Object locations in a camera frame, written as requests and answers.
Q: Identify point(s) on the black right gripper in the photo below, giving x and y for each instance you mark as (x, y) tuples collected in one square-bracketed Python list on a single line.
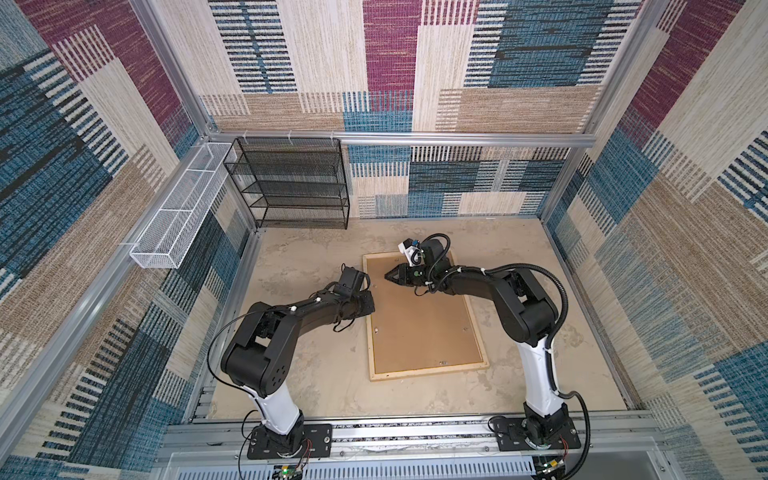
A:
[(402, 271)]

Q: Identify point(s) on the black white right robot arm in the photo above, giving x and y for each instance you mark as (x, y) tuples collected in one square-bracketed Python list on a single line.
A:
[(532, 305)]

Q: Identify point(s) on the white wire mesh basket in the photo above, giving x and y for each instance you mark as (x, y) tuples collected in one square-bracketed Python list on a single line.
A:
[(166, 240)]

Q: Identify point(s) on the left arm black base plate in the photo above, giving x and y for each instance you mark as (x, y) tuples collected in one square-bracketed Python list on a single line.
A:
[(312, 438)]

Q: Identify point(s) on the light wooden picture frame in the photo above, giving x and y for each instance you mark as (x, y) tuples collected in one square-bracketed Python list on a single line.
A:
[(420, 372)]

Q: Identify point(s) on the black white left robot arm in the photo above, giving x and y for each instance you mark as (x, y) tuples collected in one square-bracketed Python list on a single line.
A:
[(259, 356)]

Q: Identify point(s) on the aluminium front rail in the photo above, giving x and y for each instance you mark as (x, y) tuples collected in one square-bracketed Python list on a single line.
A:
[(622, 445)]

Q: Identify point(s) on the black wire mesh shelf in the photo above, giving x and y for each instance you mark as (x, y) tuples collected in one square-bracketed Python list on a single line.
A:
[(291, 183)]

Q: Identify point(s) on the brown hardboard backing panel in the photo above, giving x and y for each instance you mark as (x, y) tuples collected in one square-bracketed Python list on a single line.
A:
[(420, 324)]

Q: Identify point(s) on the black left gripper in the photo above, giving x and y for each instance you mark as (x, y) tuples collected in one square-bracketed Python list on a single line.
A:
[(368, 306)]

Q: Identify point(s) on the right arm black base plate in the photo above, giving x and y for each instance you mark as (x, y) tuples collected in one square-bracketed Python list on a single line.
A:
[(512, 434)]

